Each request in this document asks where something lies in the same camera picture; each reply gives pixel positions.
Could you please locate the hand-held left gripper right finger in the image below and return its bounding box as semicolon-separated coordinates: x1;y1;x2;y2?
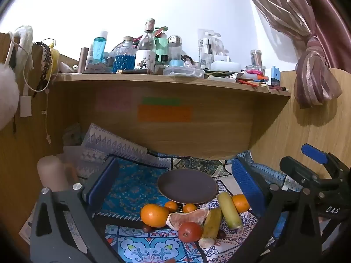
232;157;322;263

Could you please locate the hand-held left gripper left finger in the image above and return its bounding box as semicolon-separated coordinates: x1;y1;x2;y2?
30;156;121;263

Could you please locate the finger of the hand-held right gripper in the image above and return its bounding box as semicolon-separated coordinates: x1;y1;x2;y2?
280;156;343;195
301;143;351;180

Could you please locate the medium orange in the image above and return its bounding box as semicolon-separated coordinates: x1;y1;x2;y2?
232;194;251;213

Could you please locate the pale yellow corn cob piece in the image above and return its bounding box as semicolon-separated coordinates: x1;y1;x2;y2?
217;192;243;230

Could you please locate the large orange with sticker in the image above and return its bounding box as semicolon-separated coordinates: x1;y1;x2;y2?
140;203;170;228

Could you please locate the dark brown round plate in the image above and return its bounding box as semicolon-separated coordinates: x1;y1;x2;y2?
157;169;219;204

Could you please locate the peeled pomelo segment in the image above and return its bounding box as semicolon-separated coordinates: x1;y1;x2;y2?
166;207;210;231

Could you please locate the blue patterned tablecloth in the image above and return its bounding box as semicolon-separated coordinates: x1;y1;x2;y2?
19;151;302;263

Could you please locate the grey diamond patterned rolled mat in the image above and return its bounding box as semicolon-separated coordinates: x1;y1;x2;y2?
81;123;149;167

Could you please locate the beige cylinder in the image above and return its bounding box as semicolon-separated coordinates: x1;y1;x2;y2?
37;156;70;192

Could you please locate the wooden shelf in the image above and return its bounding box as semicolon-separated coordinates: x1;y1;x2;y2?
52;71;292;161

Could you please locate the red tomato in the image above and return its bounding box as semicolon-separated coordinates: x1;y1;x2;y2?
178;221;204;243

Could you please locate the blue and white small container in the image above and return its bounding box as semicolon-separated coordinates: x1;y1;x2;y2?
270;66;281;87

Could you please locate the pink sticky note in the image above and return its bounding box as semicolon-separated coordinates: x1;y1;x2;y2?
95;89;132;112

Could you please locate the pink striped curtain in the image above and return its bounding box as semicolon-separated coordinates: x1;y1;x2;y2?
240;0;351;108

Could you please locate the orange sticky note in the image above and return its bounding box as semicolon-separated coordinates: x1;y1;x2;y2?
137;105;192;123

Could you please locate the green sticky note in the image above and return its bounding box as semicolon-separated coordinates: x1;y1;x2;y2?
142;97;182;106

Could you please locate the clear jar with pink sticks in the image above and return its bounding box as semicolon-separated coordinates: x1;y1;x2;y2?
250;49;263;68

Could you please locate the white box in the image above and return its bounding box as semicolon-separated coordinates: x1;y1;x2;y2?
211;60;242;73

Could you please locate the clear plastic box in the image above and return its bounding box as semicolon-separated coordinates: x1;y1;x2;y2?
163;66;206;78

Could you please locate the glass bottle with blue beads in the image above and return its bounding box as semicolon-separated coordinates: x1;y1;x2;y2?
113;36;137;73

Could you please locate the brown tube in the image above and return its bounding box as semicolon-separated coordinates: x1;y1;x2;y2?
78;47;90;73

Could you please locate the white plush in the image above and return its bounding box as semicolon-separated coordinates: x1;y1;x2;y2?
0;63;20;130

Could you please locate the clear bottle with white label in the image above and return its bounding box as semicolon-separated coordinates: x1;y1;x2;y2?
134;19;157;70

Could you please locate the yellow container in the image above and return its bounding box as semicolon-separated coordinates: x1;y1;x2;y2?
51;48;60;73

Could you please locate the blue liquid bottle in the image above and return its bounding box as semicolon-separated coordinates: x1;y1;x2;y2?
93;31;109;63

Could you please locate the black lace headband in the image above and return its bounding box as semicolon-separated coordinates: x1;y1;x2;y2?
33;42;52;98

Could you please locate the white blister pack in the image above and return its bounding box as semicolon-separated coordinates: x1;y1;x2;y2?
197;29;229;69

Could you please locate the silver capped bottle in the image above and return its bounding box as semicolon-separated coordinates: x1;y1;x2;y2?
167;35;183;61

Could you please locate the mint green bottle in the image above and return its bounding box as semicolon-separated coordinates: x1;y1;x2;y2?
155;27;169;63

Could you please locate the white fluffy headband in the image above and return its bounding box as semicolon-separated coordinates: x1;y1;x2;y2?
8;25;34;69

